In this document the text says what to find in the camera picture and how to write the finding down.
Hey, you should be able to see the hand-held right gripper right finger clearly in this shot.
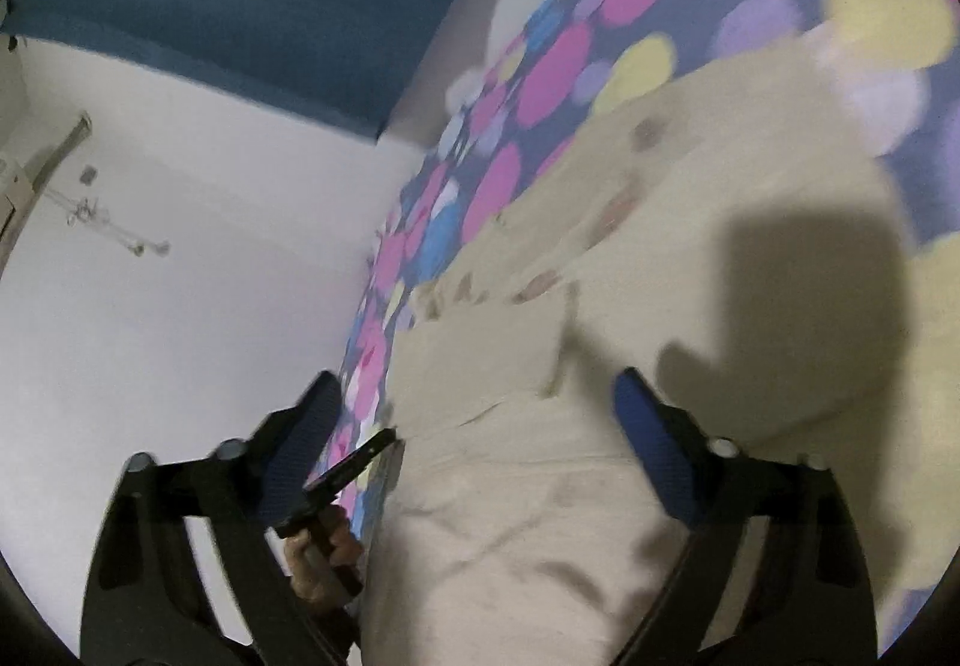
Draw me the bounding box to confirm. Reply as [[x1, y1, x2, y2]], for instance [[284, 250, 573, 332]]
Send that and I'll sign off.
[[609, 367, 880, 666]]

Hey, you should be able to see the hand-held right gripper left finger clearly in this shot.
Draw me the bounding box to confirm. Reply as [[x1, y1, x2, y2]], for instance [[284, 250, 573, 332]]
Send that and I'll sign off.
[[79, 370, 359, 666]]

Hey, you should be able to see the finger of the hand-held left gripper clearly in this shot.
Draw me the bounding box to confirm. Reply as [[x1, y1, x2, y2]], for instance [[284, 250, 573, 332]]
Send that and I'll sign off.
[[271, 427, 398, 598]]

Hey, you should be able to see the beige garment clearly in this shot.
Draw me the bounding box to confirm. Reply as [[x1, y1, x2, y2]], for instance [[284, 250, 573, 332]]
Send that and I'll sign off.
[[358, 40, 927, 666]]

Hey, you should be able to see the person's left hand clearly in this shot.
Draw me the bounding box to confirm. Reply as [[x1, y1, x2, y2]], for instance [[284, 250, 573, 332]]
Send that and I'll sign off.
[[286, 522, 368, 610]]

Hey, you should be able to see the metal strip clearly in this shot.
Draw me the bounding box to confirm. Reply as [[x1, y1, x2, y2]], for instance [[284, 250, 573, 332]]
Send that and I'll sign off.
[[22, 111, 92, 187]]

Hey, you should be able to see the cardboard box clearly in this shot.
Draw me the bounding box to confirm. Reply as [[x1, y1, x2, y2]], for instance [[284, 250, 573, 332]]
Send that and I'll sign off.
[[0, 156, 35, 239]]

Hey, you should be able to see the colourful dotted blanket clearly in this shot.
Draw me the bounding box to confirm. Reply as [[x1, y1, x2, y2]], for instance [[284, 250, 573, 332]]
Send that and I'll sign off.
[[304, 0, 960, 659]]

